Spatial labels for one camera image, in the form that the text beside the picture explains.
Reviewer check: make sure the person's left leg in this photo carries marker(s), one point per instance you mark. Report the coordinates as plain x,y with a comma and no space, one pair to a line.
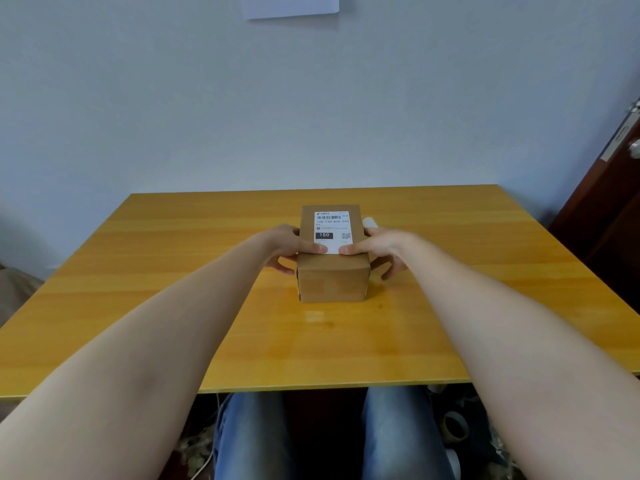
255,439

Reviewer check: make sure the white shipping label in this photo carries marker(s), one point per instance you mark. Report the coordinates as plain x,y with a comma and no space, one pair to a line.
332,244

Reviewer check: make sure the silver door latch plate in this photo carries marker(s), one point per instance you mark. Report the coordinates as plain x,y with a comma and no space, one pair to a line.
620,137

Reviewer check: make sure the brown tape roll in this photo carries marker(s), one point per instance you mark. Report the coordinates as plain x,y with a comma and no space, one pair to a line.
446,427

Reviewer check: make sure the person's right hand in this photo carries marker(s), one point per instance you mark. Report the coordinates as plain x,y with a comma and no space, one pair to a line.
390,244

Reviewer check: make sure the clear bubble wrap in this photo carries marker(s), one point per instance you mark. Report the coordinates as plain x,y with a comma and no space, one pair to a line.
502,459

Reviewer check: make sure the silver round lock knob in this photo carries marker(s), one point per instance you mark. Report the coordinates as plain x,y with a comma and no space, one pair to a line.
635,149

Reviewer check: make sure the person's left hand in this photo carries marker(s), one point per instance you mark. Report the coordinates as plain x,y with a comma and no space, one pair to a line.
285,242

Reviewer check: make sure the person's right forearm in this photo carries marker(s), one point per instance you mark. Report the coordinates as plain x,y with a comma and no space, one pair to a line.
525,344

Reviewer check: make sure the person's leg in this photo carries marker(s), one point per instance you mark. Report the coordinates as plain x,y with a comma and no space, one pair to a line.
405,439
255,439

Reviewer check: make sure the white tape roll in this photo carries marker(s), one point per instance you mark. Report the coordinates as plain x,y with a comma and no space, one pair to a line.
453,464

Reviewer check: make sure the brown cardboard box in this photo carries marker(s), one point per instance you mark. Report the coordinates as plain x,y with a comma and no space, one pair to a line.
332,279

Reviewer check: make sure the white backing paper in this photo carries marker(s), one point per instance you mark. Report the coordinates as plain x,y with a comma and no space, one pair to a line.
370,223

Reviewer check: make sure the dark brown wooden door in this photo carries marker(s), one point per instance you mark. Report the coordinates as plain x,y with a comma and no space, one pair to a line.
605,229

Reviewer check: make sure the person's right leg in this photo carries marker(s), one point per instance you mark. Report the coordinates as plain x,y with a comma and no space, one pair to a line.
405,439

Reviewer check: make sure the person's left forearm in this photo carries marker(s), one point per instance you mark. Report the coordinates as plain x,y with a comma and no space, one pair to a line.
145,349

